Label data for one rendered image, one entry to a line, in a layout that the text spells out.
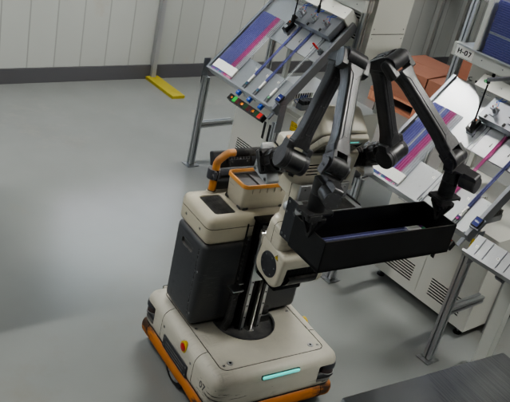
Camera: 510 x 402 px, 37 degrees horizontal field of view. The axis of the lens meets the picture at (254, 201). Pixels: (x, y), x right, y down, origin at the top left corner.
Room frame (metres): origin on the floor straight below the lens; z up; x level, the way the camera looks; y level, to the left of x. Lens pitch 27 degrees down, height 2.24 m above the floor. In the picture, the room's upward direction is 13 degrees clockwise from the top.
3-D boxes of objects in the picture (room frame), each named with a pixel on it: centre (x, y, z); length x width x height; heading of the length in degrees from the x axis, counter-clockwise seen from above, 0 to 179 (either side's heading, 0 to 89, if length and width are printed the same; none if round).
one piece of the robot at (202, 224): (2.81, -0.01, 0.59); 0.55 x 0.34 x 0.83; 127
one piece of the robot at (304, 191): (2.50, -0.24, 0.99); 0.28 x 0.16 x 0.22; 127
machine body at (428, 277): (3.84, -1.21, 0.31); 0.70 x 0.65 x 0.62; 44
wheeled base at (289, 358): (2.74, -0.07, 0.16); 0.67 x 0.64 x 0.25; 37
